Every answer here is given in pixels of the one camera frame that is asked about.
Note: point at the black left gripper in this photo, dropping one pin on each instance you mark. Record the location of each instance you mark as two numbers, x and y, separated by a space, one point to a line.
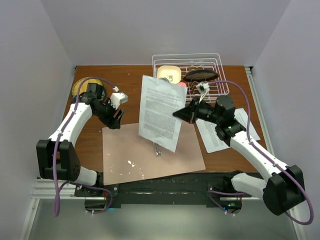
113 122

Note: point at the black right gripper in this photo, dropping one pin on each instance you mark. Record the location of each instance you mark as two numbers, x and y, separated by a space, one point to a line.
190 112

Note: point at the printed paper document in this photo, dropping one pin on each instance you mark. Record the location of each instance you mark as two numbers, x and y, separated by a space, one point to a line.
230 131
158 101

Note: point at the pink file folder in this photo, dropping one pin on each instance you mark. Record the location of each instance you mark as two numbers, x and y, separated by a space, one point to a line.
128 157

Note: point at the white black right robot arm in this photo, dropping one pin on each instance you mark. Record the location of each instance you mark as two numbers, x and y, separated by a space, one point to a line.
281 187

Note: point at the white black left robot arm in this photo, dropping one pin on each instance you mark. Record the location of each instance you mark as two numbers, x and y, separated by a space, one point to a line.
57 157

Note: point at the black folder clip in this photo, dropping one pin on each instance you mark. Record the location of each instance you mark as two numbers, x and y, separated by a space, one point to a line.
157 149

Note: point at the pink cup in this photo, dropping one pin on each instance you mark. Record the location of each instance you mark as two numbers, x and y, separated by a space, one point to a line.
182 84

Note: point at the dark brown oval plate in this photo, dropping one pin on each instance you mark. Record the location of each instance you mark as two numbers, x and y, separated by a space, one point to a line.
200 75

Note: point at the cream square bowl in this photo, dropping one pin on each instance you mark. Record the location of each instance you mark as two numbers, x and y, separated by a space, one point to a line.
171 73

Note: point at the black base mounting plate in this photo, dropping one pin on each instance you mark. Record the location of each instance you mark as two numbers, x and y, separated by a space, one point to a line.
209 189

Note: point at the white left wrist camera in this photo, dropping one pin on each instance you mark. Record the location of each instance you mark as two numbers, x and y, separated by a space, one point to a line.
118 98

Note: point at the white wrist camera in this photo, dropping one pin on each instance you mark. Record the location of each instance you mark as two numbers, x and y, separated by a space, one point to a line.
118 98
203 87

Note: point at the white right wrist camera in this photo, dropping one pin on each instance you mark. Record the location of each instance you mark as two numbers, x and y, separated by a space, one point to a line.
203 87

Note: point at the white wire dish rack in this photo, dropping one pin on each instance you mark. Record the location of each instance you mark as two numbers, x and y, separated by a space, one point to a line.
196 68

